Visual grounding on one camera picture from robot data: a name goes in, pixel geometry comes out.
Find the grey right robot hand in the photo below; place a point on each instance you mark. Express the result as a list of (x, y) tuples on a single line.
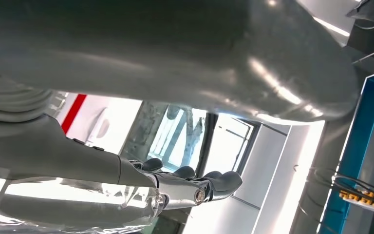
[(142, 48)]

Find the blue metal shelf rack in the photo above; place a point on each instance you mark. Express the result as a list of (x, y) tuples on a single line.
[(361, 129)]

